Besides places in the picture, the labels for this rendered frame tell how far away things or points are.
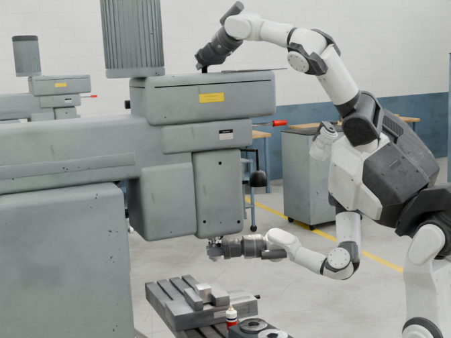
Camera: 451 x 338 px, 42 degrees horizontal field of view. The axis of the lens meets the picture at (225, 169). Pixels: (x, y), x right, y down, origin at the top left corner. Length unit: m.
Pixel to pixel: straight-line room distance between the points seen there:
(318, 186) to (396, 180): 4.76
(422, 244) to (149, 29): 1.09
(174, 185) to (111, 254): 0.32
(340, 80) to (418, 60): 9.35
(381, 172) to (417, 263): 0.30
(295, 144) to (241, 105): 4.72
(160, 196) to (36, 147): 0.43
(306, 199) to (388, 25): 4.83
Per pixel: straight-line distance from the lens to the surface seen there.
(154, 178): 1.97
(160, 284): 2.88
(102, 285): 1.90
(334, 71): 1.82
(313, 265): 2.16
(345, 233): 2.17
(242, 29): 1.91
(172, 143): 1.97
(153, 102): 1.93
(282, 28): 1.85
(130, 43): 1.95
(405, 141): 2.06
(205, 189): 2.05
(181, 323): 2.38
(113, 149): 1.93
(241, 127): 2.05
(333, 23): 10.13
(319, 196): 6.72
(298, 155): 6.72
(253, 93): 2.06
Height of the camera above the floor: 1.92
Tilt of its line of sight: 10 degrees down
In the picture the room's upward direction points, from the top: 3 degrees counter-clockwise
